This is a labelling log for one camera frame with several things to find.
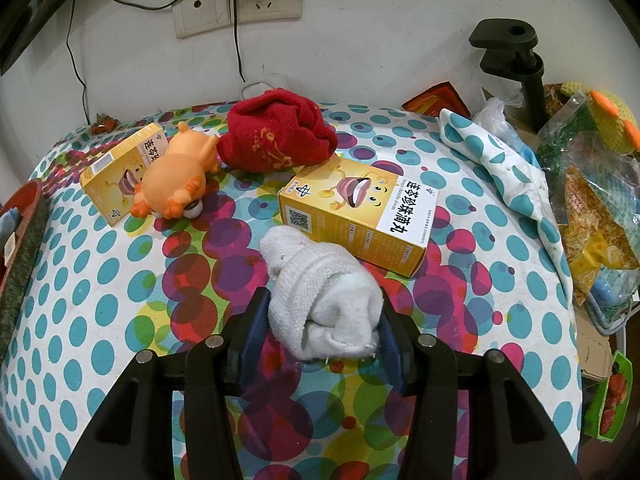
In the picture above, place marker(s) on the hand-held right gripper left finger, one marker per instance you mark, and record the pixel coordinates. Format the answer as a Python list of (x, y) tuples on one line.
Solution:
[(252, 335)]

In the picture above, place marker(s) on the yellow plush toy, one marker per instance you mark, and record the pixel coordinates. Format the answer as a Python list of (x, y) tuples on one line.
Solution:
[(610, 120)]

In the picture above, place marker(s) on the polka-dot tablecloth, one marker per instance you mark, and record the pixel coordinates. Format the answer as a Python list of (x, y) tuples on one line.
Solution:
[(150, 320)]

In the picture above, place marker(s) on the orange rubber toy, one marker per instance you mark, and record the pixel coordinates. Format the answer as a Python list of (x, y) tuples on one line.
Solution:
[(172, 175)]

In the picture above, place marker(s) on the small orange wrapper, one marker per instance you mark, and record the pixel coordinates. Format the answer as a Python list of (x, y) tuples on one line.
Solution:
[(104, 125)]

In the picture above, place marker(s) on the beige wall socket plate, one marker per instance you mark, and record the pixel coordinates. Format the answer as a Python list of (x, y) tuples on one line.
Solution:
[(202, 15), (270, 2)]

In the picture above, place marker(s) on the blue sock roll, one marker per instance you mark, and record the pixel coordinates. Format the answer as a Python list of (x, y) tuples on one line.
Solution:
[(7, 224)]

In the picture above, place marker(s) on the red sock roll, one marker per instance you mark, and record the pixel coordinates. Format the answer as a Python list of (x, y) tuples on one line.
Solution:
[(270, 132)]

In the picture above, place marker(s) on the brown cardboard box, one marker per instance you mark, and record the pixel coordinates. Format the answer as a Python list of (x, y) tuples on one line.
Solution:
[(592, 350)]

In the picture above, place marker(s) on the black desk clamp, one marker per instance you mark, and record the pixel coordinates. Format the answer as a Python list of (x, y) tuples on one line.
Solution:
[(520, 55)]

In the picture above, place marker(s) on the green strawberry packet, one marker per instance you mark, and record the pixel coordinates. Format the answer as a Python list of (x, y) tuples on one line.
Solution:
[(612, 395)]

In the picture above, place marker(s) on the round red tray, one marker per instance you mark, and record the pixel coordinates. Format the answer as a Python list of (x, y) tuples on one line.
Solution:
[(25, 270)]

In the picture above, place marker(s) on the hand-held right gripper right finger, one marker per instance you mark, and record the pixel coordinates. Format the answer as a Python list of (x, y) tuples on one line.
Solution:
[(392, 345)]

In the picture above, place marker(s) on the crumpled clear plastic bag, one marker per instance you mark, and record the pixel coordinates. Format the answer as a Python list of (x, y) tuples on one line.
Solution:
[(495, 110)]

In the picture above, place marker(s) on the white sock roll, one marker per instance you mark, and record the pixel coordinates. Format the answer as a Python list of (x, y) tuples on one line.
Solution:
[(325, 300)]

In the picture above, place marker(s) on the beige cardboard box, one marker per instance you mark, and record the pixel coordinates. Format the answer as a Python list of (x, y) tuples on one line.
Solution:
[(10, 251)]

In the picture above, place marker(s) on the yellow medicine box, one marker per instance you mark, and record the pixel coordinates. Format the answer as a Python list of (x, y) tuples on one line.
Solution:
[(110, 175), (360, 215)]

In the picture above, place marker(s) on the red packet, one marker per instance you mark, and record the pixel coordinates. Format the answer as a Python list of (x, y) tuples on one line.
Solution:
[(435, 100)]

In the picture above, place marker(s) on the clear bag of snacks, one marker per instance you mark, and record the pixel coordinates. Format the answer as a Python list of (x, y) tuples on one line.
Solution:
[(590, 220)]

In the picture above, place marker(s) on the folded polka-dot cloth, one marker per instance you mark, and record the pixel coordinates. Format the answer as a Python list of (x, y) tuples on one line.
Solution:
[(500, 175)]

